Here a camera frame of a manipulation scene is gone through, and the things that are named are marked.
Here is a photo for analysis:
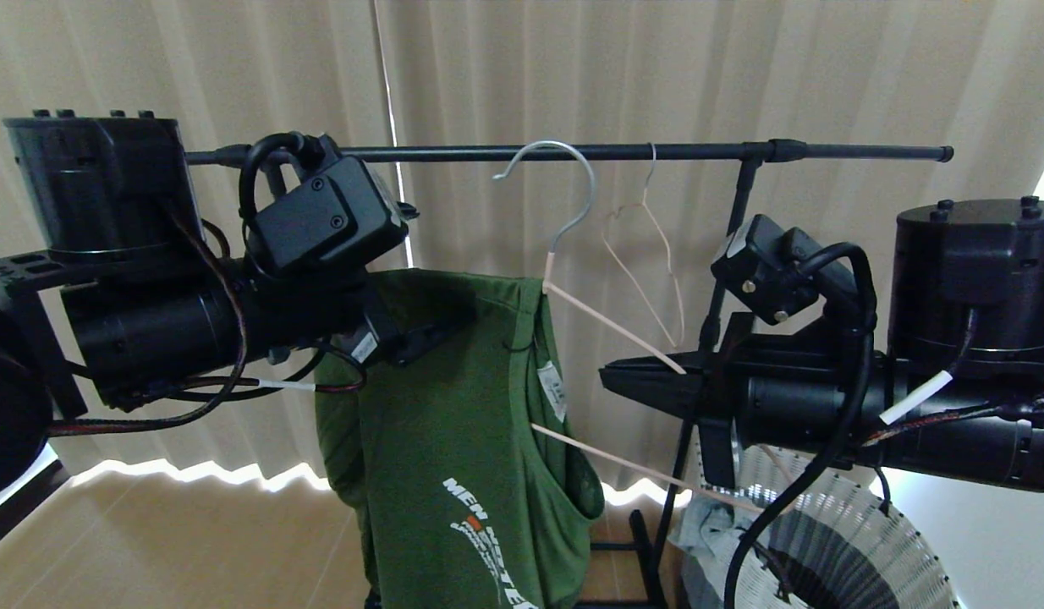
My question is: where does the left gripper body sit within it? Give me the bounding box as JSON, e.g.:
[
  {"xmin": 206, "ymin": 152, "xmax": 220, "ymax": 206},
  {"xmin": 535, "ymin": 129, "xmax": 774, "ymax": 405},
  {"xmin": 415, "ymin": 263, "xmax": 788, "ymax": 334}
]
[{"xmin": 63, "ymin": 269, "xmax": 406, "ymax": 409}]

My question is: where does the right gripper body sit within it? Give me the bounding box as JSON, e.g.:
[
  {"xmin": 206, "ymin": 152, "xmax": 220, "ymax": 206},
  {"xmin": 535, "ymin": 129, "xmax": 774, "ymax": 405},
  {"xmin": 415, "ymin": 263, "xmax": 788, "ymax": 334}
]
[{"xmin": 695, "ymin": 313, "xmax": 1044, "ymax": 493}]

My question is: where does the pink clothes hanger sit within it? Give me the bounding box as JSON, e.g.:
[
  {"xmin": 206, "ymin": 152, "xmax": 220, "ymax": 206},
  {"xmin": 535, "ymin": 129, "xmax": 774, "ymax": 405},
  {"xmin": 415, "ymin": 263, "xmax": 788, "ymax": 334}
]
[
  {"xmin": 602, "ymin": 144, "xmax": 688, "ymax": 349},
  {"xmin": 492, "ymin": 140, "xmax": 772, "ymax": 517}
]

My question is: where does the green long-sleeved shirt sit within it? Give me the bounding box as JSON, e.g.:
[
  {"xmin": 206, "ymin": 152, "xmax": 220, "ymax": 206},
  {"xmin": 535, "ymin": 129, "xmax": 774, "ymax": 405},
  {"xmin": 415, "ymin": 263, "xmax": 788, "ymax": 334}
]
[{"xmin": 315, "ymin": 269, "xmax": 607, "ymax": 609}]

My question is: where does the white laundry basket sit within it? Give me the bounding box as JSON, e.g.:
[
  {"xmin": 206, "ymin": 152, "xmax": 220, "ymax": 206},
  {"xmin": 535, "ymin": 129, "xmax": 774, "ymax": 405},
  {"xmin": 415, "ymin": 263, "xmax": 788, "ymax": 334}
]
[{"xmin": 698, "ymin": 440, "xmax": 964, "ymax": 609}]

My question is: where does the heap of clothes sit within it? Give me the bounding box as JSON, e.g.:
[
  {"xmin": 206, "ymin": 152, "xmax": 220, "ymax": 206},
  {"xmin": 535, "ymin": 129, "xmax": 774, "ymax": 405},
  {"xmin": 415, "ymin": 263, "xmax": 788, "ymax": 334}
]
[{"xmin": 670, "ymin": 492, "xmax": 770, "ymax": 609}]

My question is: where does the black clothes rack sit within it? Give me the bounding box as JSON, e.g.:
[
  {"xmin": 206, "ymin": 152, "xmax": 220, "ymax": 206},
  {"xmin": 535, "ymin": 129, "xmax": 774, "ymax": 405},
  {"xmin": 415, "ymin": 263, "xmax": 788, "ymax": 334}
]
[{"xmin": 184, "ymin": 138, "xmax": 954, "ymax": 609}]

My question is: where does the beige curtain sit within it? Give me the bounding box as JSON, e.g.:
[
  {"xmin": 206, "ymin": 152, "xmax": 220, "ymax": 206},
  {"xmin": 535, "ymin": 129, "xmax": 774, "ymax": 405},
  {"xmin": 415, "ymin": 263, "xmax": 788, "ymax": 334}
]
[{"xmin": 0, "ymin": 0, "xmax": 1044, "ymax": 496}]

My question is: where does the black cable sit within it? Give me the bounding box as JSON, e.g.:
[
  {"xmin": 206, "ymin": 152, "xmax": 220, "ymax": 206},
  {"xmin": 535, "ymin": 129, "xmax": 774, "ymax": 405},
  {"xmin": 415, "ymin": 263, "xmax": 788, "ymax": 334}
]
[
  {"xmin": 723, "ymin": 241, "xmax": 880, "ymax": 609},
  {"xmin": 237, "ymin": 131, "xmax": 321, "ymax": 225}
]

